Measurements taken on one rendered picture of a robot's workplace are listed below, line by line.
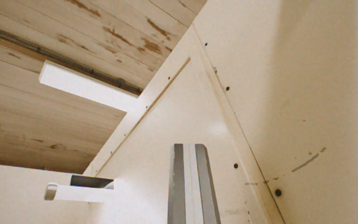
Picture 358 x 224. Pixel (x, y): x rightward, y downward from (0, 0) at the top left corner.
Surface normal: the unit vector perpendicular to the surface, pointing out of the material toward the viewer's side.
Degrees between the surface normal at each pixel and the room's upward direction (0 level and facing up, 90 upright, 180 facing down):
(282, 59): 90
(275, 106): 90
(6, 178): 90
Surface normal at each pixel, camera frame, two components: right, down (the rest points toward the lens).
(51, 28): 0.18, 0.73
